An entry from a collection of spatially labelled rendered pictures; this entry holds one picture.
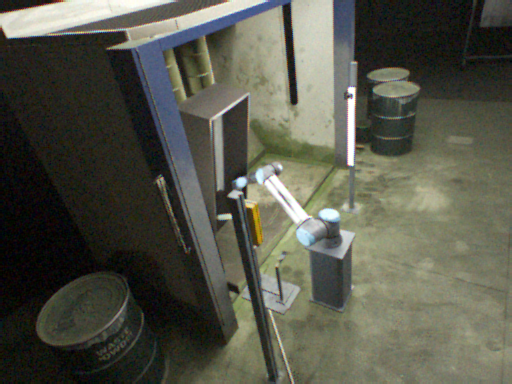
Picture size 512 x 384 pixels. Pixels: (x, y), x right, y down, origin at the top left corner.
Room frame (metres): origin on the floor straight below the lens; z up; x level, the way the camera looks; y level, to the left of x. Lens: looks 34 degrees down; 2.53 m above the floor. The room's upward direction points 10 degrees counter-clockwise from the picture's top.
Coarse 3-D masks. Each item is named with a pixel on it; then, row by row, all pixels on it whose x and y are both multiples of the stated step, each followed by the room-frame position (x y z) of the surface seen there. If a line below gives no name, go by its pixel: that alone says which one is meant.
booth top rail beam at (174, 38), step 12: (264, 0) 2.71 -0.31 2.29; (276, 0) 2.78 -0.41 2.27; (288, 0) 2.92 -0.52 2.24; (228, 12) 2.39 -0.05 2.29; (240, 12) 2.41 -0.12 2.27; (252, 12) 2.51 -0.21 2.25; (204, 24) 2.12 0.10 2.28; (216, 24) 2.20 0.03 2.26; (228, 24) 2.29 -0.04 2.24; (168, 36) 1.89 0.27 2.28; (180, 36) 1.96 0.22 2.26; (192, 36) 2.03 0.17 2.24; (168, 48) 1.88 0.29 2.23
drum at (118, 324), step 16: (96, 272) 1.85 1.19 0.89; (112, 272) 1.82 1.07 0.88; (64, 288) 1.76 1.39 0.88; (128, 288) 1.64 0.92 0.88; (48, 304) 1.64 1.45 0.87; (128, 304) 1.55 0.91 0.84; (112, 320) 1.40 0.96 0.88; (128, 320) 1.48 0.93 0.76; (144, 320) 1.65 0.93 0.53; (96, 336) 1.33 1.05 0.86; (112, 336) 1.37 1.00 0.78; (128, 336) 1.43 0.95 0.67; (144, 336) 1.54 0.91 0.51; (64, 352) 1.30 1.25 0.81; (80, 352) 1.29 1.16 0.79; (96, 352) 1.31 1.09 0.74; (112, 352) 1.34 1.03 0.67; (128, 352) 1.39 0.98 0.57; (144, 352) 1.47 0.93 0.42; (160, 352) 1.64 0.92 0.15; (64, 368) 1.34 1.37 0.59; (80, 368) 1.29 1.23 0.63; (96, 368) 1.30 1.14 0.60; (112, 368) 1.32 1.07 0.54; (128, 368) 1.36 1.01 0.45; (144, 368) 1.42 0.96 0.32; (160, 368) 1.52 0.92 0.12
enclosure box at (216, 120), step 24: (192, 96) 2.81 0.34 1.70; (216, 96) 2.81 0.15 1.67; (240, 96) 2.81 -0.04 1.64; (192, 120) 2.51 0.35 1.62; (216, 120) 3.14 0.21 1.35; (240, 120) 2.99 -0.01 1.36; (192, 144) 2.55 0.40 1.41; (216, 144) 3.15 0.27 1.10; (240, 144) 3.02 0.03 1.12; (216, 168) 3.17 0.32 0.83; (240, 168) 3.05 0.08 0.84; (216, 192) 3.18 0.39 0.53; (216, 216) 2.80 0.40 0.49
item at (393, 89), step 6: (390, 84) 4.58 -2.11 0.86; (396, 84) 4.55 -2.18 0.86; (402, 84) 4.51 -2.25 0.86; (408, 84) 4.46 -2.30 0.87; (378, 90) 4.45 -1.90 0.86; (384, 90) 4.41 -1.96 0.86; (390, 90) 4.37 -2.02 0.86; (396, 90) 4.33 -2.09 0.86; (402, 90) 4.30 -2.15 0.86; (408, 90) 4.26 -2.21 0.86; (414, 90) 4.22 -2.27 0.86
